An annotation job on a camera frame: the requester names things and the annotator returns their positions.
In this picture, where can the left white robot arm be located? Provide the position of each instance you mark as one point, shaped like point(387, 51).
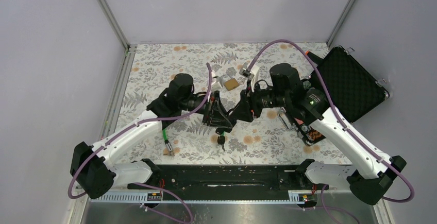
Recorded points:
point(96, 168)

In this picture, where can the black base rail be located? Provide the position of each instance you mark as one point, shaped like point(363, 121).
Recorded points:
point(231, 182)

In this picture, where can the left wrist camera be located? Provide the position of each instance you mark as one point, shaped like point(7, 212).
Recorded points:
point(217, 82)

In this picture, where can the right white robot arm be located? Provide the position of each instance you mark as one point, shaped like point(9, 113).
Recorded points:
point(371, 172)

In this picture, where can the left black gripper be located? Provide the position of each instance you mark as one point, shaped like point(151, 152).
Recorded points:
point(213, 107)

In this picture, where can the brass padlock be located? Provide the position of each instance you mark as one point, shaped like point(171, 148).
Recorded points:
point(229, 82)

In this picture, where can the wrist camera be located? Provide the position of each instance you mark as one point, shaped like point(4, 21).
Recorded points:
point(252, 75)
point(217, 82)

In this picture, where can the green cable lock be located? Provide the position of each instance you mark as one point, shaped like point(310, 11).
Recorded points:
point(168, 145)

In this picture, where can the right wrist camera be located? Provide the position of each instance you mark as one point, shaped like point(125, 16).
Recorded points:
point(252, 75)

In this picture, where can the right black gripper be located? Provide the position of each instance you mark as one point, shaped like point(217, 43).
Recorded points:
point(242, 111)

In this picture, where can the black orange marker pen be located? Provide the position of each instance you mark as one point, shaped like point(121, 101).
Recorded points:
point(314, 58)

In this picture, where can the black padlock with keys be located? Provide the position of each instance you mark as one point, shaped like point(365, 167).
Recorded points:
point(220, 131)

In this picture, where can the floral table mat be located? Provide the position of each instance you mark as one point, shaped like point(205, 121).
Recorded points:
point(264, 141)

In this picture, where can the black poker chip case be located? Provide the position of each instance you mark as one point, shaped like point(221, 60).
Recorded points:
point(339, 83)

